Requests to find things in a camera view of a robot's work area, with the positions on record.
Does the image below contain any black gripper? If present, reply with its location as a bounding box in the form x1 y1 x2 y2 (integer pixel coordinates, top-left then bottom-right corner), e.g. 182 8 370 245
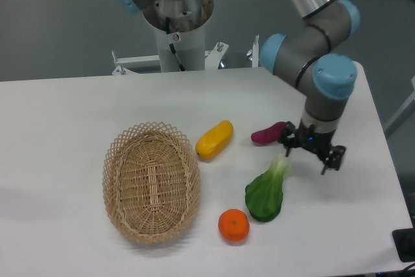
278 121 346 175

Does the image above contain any green bok choy vegetable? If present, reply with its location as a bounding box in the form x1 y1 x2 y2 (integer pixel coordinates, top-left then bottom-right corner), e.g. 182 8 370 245
244 154 291 223

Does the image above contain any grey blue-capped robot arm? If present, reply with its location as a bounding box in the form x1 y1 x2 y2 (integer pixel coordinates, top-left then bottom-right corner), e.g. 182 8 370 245
117 0 360 170

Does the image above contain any purple sweet potato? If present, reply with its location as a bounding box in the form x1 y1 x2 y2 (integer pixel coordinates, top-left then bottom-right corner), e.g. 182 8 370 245
250 121 287 145

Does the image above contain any yellow mango fruit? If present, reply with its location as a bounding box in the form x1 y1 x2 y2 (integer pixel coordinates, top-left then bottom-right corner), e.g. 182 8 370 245
195 120 233 161

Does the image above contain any orange tangerine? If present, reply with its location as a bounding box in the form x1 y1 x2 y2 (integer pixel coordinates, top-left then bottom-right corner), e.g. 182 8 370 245
218 209 250 242

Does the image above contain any black device at table edge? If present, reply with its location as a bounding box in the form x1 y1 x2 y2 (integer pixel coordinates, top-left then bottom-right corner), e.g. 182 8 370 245
392 228 414 263

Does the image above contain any woven wicker basket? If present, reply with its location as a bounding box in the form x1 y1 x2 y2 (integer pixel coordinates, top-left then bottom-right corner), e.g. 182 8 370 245
102 122 200 244

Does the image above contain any white metal base frame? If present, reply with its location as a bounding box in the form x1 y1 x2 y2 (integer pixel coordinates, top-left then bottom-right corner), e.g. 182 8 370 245
112 34 260 75

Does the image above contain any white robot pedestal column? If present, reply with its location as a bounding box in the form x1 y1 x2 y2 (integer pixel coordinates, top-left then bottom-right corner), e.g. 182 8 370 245
154 26 206 73

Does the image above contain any black cable on pedestal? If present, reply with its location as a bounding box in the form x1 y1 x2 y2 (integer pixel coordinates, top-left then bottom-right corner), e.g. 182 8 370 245
165 17 187 72

